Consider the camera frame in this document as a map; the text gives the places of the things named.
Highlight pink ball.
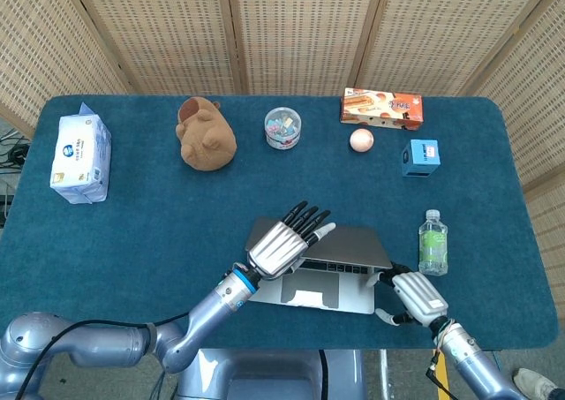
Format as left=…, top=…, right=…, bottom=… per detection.
left=349, top=128, right=375, bottom=154

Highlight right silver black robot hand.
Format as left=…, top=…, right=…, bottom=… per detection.
left=365, top=261, right=449, bottom=328

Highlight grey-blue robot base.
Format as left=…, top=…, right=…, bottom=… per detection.
left=176, top=348, right=367, bottom=400

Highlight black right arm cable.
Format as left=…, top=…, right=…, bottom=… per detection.
left=425, top=349, right=447, bottom=400

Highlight clear bottle with green label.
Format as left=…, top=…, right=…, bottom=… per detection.
left=418, top=209, right=449, bottom=276

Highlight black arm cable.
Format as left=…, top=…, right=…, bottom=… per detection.
left=15, top=311, right=191, bottom=400
left=425, top=349, right=447, bottom=400

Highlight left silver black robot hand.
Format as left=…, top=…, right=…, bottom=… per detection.
left=245, top=200, right=337, bottom=281

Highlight black floor cables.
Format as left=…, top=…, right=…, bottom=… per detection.
left=0, top=134, right=32, bottom=171

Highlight small blue box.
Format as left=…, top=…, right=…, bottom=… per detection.
left=400, top=139, right=442, bottom=179

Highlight blue cable under table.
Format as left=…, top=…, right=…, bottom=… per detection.
left=152, top=370, right=169, bottom=400

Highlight brown plush toy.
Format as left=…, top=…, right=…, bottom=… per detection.
left=175, top=95, right=238, bottom=172

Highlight white blue tissue pack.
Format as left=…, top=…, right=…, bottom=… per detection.
left=49, top=102, right=113, bottom=206

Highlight white table leg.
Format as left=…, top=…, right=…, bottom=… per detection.
left=378, top=349, right=392, bottom=400

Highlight silver laptop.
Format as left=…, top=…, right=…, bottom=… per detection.
left=245, top=216, right=394, bottom=316

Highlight orange snack box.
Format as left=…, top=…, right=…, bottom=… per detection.
left=339, top=87, right=424, bottom=132

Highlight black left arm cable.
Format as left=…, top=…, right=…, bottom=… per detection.
left=15, top=311, right=191, bottom=400

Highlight blue felt table cover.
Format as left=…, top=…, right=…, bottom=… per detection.
left=0, top=94, right=558, bottom=351

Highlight grey shoe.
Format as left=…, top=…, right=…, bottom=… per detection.
left=513, top=367, right=558, bottom=400

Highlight clear jar of binder clips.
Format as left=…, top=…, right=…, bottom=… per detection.
left=263, top=106, right=304, bottom=151

